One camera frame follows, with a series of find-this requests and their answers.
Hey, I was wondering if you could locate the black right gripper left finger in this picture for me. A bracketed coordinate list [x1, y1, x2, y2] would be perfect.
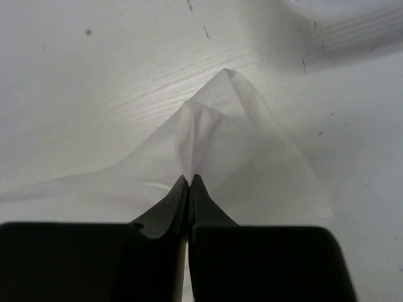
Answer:
[1, 177, 189, 301]

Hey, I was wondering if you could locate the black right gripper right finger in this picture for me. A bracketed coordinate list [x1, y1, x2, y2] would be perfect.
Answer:
[188, 176, 357, 301]

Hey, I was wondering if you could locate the plain white t-shirt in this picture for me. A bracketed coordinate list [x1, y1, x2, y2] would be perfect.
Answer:
[0, 67, 334, 302]

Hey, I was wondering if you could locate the white perforated plastic basket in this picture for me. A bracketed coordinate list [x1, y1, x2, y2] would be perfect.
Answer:
[285, 1, 402, 65]

